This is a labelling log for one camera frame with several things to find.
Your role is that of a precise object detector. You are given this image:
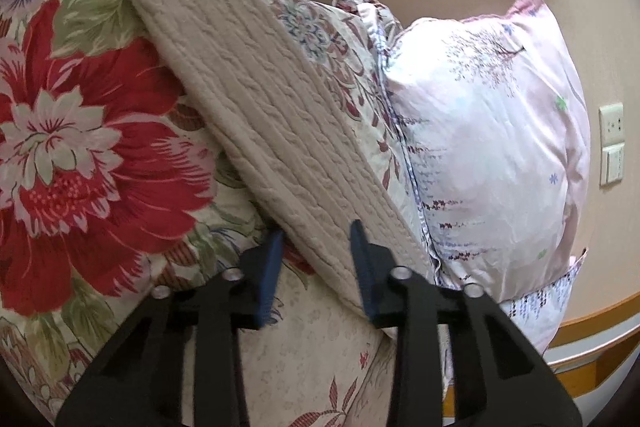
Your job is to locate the floral bedspread with red flowers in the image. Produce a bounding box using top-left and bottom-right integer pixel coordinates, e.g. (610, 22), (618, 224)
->
(0, 0), (454, 427)

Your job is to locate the beige cable-knit sweater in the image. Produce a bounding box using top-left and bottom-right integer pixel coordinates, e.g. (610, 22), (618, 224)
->
(130, 0), (427, 310)

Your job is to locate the white wall power socket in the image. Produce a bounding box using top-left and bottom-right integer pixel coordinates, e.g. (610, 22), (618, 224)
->
(599, 102), (625, 186)

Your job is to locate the wooden bed headboard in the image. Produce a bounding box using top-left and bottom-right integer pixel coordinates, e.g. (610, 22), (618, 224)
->
(441, 290), (640, 417)

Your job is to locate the pink lavender-print pillow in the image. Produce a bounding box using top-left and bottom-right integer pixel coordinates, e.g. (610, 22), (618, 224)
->
(384, 0), (590, 350)

